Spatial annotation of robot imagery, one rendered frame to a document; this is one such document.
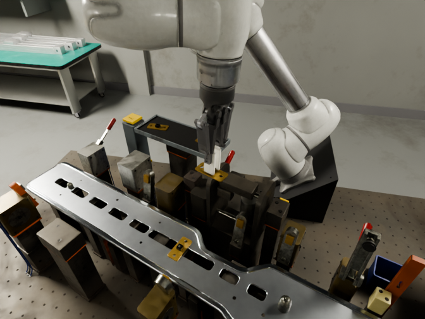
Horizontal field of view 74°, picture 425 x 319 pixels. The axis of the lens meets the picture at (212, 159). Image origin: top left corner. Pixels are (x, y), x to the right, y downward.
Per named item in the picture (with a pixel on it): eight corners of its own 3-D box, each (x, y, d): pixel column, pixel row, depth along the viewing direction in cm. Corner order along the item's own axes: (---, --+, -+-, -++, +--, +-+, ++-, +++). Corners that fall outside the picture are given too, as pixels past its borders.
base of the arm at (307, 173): (274, 174, 151) (269, 167, 149) (312, 156, 140) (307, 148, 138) (274, 197, 137) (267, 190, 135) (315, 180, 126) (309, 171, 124)
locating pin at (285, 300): (274, 311, 75) (278, 300, 71) (279, 301, 77) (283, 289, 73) (286, 318, 74) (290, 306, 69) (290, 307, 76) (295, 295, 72)
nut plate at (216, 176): (194, 169, 74) (194, 166, 73) (202, 162, 76) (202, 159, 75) (221, 182, 70) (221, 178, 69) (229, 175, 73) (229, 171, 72)
